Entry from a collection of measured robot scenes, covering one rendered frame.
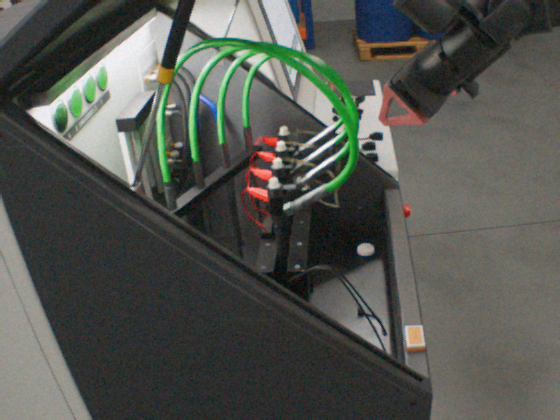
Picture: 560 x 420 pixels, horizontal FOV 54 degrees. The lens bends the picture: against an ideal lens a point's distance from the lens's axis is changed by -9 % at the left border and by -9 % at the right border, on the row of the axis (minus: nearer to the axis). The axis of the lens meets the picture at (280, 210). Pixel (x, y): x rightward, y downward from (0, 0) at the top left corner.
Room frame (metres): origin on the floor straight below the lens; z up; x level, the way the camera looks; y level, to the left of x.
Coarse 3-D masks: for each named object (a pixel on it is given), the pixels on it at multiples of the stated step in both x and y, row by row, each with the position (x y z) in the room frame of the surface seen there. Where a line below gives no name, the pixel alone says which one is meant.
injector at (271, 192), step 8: (280, 184) 0.96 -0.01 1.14; (272, 192) 0.95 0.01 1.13; (280, 192) 0.95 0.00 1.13; (272, 200) 0.95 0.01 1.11; (280, 200) 0.95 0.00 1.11; (272, 208) 0.95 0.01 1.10; (280, 208) 0.95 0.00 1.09; (272, 216) 0.95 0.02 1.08; (280, 216) 0.95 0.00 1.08; (280, 224) 0.95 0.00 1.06; (280, 232) 0.95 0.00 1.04; (280, 240) 0.95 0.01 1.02; (280, 248) 0.95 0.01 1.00; (280, 256) 0.95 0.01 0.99; (280, 264) 0.95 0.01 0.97; (280, 272) 0.95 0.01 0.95
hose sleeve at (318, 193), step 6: (324, 186) 0.82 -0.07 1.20; (312, 192) 0.83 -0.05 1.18; (318, 192) 0.82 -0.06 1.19; (324, 192) 0.82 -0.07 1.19; (330, 192) 0.82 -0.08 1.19; (300, 198) 0.84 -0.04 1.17; (306, 198) 0.83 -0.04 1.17; (312, 198) 0.83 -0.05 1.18; (318, 198) 0.82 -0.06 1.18; (294, 204) 0.85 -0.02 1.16; (300, 204) 0.84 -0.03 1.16; (306, 204) 0.84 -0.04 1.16; (294, 210) 0.85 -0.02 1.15
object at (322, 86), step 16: (192, 48) 0.93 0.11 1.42; (256, 48) 0.87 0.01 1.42; (272, 48) 0.86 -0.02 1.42; (176, 64) 0.94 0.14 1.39; (288, 64) 0.84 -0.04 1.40; (320, 80) 0.82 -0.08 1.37; (336, 96) 0.81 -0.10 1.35; (160, 112) 0.97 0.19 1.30; (160, 128) 0.97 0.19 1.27; (352, 128) 0.80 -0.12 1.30; (160, 144) 0.98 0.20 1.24; (352, 144) 0.79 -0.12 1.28; (160, 160) 0.98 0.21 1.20; (352, 160) 0.79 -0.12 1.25
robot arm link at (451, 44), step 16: (464, 16) 0.61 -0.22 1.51; (448, 32) 0.64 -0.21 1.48; (464, 32) 0.61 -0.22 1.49; (480, 32) 0.60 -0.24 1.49; (448, 48) 0.63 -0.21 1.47; (464, 48) 0.61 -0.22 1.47; (480, 48) 0.60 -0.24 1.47; (496, 48) 0.60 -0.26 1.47; (464, 64) 0.61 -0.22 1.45; (480, 64) 0.61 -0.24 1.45
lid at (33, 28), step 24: (48, 0) 0.62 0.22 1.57; (72, 0) 0.61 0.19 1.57; (96, 0) 0.68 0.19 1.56; (120, 0) 0.94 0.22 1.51; (24, 24) 0.62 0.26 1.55; (48, 24) 0.62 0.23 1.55; (72, 24) 0.69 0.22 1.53; (96, 24) 1.04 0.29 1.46; (0, 48) 0.63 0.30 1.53; (24, 48) 0.62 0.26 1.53; (48, 48) 0.71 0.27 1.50; (0, 72) 0.63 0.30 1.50; (24, 72) 0.73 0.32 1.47
